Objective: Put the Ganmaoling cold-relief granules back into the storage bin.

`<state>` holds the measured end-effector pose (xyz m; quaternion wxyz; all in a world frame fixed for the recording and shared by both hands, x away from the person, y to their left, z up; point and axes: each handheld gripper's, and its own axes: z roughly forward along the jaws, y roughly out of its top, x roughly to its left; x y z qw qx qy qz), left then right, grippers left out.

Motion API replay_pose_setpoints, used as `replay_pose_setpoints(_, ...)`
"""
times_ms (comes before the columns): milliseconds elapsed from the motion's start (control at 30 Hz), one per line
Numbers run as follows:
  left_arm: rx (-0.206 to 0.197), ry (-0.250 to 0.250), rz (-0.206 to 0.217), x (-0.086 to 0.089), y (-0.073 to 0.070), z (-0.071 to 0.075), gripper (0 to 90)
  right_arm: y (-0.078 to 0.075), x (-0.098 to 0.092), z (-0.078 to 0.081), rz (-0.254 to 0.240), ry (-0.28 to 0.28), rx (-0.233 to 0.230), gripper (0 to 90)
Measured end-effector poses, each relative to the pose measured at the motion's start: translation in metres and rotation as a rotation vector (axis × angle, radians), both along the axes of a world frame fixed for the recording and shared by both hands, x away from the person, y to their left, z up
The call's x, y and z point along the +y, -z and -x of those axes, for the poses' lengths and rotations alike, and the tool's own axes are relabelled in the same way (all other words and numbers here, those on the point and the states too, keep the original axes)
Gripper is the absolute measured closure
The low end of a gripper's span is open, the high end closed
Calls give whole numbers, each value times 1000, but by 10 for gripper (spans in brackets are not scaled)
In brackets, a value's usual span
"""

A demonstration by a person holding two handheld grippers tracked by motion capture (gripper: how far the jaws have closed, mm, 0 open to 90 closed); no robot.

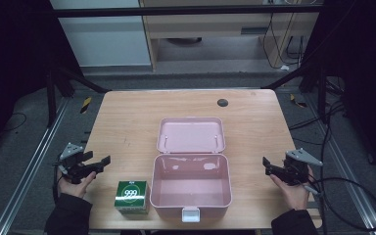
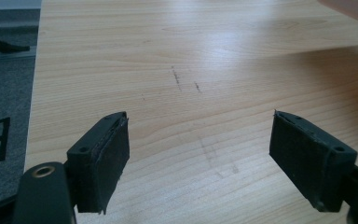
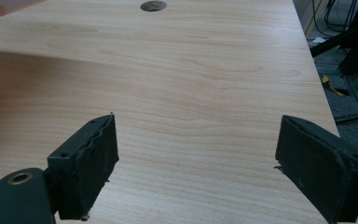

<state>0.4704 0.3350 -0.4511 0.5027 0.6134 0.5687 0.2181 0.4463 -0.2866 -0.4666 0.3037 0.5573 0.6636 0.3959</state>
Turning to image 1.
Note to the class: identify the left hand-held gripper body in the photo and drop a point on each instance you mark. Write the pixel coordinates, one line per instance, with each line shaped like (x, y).
(72, 163)

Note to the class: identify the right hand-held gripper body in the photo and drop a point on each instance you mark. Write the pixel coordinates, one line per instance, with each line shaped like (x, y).
(296, 168)

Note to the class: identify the person's left hand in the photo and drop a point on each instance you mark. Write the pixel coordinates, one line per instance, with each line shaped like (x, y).
(75, 186)

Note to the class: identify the person's right hand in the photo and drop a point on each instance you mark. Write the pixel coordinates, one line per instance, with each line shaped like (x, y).
(293, 194)

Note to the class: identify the green and white carton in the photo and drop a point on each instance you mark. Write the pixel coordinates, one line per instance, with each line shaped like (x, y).
(132, 197)

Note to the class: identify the yellow and black tape strip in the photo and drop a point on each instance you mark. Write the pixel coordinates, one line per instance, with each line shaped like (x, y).
(85, 105)
(297, 101)

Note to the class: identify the black metal stand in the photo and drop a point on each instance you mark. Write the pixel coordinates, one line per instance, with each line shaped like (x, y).
(50, 98)
(321, 91)

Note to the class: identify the round grey table grommet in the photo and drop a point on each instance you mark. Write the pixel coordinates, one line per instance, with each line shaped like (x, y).
(222, 103)

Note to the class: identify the pink plastic box with lid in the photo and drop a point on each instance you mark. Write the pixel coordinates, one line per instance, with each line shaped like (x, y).
(191, 182)

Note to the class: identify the black curtain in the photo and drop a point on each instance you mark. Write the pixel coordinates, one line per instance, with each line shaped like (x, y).
(13, 65)
(362, 81)

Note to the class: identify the white cabinet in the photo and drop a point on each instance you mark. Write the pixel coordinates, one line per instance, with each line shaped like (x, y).
(104, 39)

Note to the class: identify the light wooden desk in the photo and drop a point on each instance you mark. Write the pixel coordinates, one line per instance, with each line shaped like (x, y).
(209, 23)

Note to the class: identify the aluminium floor rail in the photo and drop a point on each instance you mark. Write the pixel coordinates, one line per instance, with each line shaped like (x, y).
(349, 182)
(29, 166)

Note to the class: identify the black horizontal frame bar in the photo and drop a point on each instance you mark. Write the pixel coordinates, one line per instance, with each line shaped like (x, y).
(176, 11)

